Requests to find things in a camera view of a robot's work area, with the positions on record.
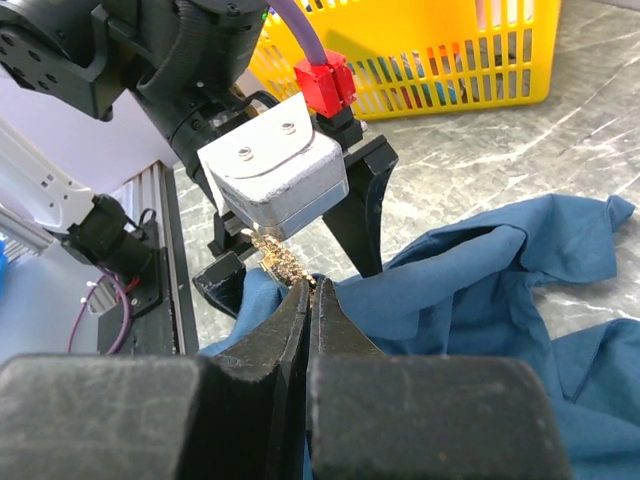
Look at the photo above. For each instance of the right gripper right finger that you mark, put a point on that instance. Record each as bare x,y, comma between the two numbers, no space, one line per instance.
377,416

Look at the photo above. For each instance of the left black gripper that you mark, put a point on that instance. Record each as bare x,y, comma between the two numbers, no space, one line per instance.
186,57

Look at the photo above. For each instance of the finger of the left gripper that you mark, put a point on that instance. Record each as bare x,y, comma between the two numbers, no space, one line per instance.
221,283
355,222

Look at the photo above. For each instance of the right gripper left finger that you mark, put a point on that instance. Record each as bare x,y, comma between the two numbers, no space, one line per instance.
237,415

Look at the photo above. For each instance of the gold flower brooch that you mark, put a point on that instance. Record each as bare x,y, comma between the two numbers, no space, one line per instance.
277,261

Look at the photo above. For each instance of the dark blue t-shirt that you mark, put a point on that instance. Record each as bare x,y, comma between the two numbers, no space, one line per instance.
467,289

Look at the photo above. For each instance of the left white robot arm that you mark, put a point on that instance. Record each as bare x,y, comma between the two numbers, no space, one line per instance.
63,49

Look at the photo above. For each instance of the yellow plastic shopping basket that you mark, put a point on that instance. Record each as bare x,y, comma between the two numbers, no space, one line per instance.
423,57

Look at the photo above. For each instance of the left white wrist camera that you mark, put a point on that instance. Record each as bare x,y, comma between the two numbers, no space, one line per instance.
276,173

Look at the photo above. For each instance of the aluminium extrusion rail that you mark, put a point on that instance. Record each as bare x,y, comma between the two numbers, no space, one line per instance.
93,228

